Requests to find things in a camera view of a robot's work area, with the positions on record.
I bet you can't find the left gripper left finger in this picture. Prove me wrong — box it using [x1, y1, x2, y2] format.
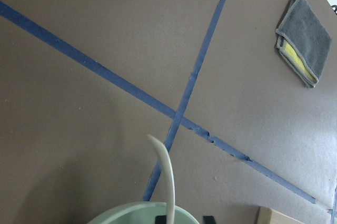
[155, 215, 166, 224]

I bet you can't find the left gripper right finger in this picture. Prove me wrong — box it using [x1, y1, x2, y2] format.
[203, 216, 216, 224]

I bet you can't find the cream plastic spoon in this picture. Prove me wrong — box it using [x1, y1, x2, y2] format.
[147, 134, 175, 223]

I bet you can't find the mint green bowl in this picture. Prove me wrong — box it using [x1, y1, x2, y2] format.
[90, 201, 198, 223]

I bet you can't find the bamboo cutting board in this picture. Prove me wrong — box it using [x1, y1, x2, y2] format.
[256, 206, 337, 224]

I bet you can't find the grey yellow folded cloth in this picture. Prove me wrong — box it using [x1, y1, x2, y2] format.
[275, 0, 332, 88]

